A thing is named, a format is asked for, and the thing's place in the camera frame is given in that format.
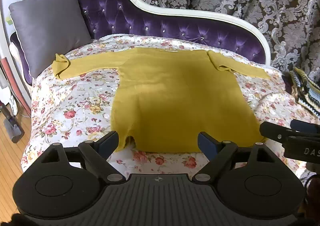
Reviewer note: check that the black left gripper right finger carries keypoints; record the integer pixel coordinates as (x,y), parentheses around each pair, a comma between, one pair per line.
(219,155)

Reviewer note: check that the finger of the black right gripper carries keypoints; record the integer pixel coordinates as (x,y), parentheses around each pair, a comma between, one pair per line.
(304,127)
(280,133)

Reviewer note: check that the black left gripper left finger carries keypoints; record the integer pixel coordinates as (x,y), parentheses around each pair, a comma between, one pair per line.
(95,155)

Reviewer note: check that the mustard yellow knit sweater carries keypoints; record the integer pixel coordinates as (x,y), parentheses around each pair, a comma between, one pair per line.
(165,99)

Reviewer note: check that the striped crochet blanket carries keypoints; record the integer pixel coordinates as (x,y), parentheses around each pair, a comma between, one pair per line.
(303,89)

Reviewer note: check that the grey vacuum cleaner head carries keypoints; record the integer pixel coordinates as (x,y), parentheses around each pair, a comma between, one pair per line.
(13,128)

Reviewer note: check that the red pole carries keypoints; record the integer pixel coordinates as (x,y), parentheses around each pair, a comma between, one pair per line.
(14,86)

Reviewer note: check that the grey square pillow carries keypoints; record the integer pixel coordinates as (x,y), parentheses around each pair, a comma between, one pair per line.
(46,28)

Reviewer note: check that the purple tufted velvet headboard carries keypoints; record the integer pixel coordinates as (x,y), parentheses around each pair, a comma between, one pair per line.
(135,17)

